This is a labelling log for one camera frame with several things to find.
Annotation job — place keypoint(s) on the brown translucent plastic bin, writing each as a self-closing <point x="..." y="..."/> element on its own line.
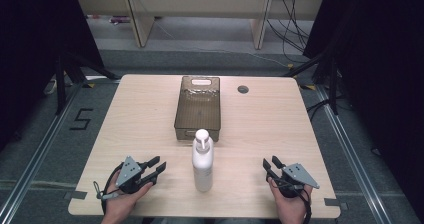
<point x="198" y="114"/>

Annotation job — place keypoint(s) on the pink object under desk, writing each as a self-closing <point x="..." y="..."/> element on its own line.
<point x="119" y="19"/>

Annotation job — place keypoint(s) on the person's right hand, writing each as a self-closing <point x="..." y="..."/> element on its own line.
<point x="291" y="209"/>

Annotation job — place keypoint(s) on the black metal stand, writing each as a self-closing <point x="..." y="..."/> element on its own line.
<point x="61" y="84"/>
<point x="333" y="84"/>

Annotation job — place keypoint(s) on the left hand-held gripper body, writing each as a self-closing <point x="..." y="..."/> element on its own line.
<point x="128" y="171"/>

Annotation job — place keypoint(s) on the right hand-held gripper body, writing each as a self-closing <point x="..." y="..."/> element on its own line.
<point x="296" y="175"/>

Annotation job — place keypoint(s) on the dark curtain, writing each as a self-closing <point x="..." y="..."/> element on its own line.
<point x="33" y="50"/>
<point x="383" y="67"/>

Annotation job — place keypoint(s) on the white pump bottle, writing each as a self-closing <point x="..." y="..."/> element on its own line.
<point x="202" y="165"/>

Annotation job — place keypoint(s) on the metal floor rail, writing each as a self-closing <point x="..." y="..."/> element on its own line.
<point x="33" y="170"/>
<point x="353" y="157"/>

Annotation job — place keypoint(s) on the person's left hand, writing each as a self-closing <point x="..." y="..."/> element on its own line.
<point x="121" y="205"/>

